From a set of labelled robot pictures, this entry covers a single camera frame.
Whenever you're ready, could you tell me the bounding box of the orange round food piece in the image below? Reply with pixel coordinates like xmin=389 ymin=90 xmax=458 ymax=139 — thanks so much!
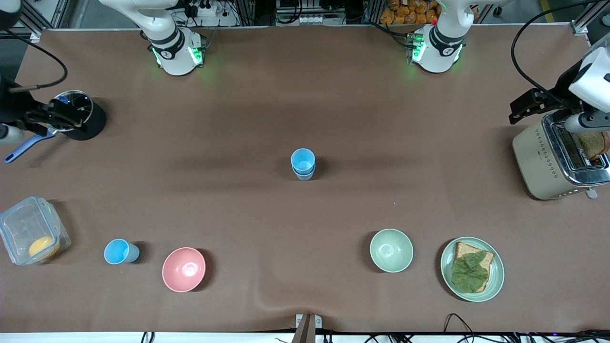
xmin=29 ymin=236 xmax=61 ymax=259

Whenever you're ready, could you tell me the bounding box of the clear plastic food container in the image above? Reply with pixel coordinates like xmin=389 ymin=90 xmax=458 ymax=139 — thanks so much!
xmin=0 ymin=196 xmax=72 ymax=266

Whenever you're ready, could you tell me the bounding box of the dark toast slice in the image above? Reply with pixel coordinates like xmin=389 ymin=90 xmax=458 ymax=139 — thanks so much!
xmin=576 ymin=131 xmax=610 ymax=161

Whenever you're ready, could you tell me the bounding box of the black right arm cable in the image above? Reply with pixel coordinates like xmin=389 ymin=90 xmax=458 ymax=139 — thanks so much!
xmin=0 ymin=29 xmax=69 ymax=92

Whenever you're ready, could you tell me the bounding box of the white power strip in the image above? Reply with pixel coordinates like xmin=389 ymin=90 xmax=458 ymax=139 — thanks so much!
xmin=194 ymin=2 xmax=221 ymax=18

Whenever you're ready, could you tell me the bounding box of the pale green bowl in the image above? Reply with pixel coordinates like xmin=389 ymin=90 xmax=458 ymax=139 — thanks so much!
xmin=369 ymin=229 xmax=414 ymax=273

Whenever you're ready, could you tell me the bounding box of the brown bread slice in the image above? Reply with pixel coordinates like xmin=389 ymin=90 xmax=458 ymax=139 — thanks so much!
xmin=453 ymin=242 xmax=495 ymax=293

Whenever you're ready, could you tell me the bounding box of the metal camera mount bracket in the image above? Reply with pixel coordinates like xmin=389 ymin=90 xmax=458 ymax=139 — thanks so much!
xmin=292 ymin=313 xmax=323 ymax=343

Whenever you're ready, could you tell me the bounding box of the blue plastic cup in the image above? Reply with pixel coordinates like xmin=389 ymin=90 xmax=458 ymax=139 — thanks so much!
xmin=103 ymin=239 xmax=140 ymax=265
xmin=290 ymin=148 xmax=316 ymax=174

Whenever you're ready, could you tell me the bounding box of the green lettuce leaf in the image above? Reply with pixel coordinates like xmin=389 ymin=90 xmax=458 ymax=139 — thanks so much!
xmin=451 ymin=251 xmax=490 ymax=293

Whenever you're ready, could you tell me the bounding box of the thin black looped cable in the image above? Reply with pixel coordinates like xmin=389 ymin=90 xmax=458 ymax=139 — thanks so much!
xmin=443 ymin=313 xmax=478 ymax=335

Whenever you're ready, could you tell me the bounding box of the pink bowl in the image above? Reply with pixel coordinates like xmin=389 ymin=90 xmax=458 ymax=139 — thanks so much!
xmin=162 ymin=247 xmax=207 ymax=293

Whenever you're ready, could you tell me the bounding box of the black pot with blue handle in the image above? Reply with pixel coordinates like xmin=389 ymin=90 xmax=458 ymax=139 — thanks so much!
xmin=4 ymin=90 xmax=107 ymax=164

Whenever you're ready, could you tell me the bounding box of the beige and chrome toaster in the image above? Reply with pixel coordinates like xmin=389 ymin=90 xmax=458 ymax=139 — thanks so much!
xmin=512 ymin=113 xmax=610 ymax=201

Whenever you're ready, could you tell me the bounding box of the pale green plate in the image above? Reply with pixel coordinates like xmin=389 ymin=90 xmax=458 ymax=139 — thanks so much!
xmin=440 ymin=236 xmax=505 ymax=303

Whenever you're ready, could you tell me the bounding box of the bag of orange snacks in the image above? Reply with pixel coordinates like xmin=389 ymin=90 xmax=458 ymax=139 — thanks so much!
xmin=380 ymin=0 xmax=440 ymax=25

